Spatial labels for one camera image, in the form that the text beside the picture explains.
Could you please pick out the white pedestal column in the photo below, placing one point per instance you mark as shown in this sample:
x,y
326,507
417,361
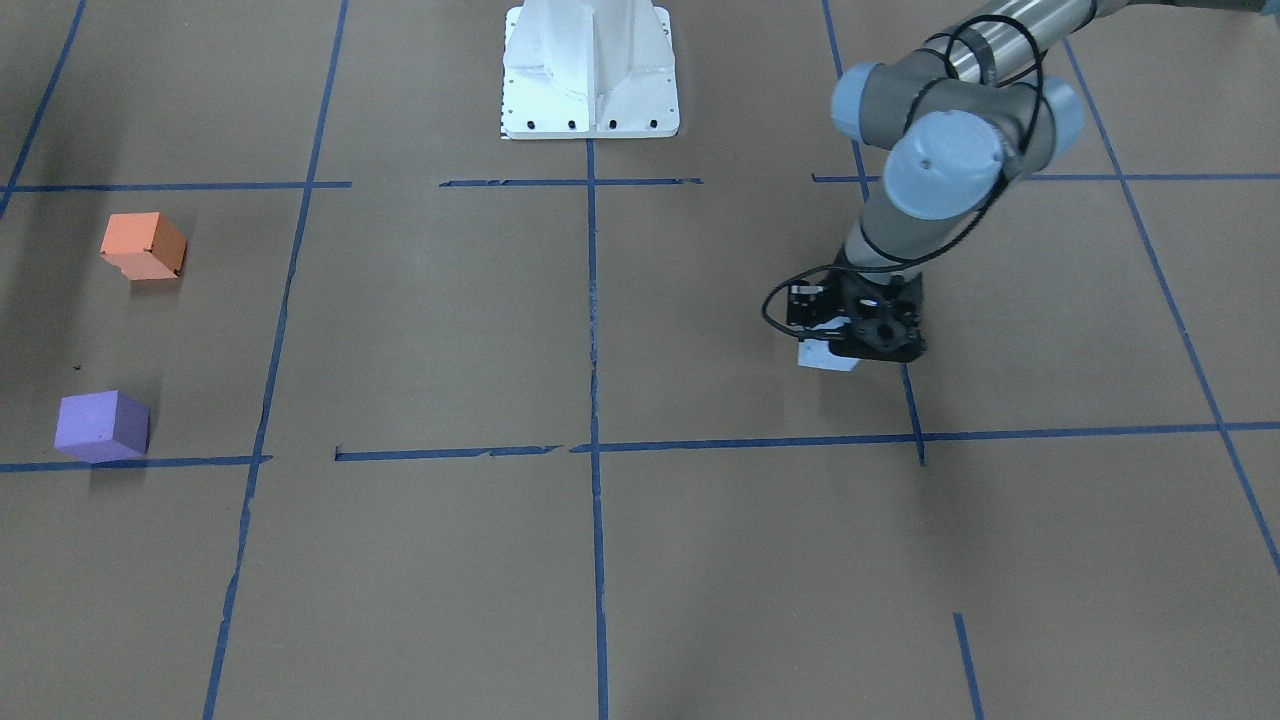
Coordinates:
x,y
580,70

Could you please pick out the purple foam block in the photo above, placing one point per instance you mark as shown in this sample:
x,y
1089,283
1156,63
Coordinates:
x,y
102,427

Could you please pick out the light blue foam block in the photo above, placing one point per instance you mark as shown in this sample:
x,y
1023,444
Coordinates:
x,y
816,354

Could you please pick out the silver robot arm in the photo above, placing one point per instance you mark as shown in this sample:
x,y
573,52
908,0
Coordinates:
x,y
963,118

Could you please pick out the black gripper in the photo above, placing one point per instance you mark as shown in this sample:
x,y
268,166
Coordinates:
x,y
806,309

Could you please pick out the orange foam block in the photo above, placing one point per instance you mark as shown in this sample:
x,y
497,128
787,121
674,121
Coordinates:
x,y
144,246

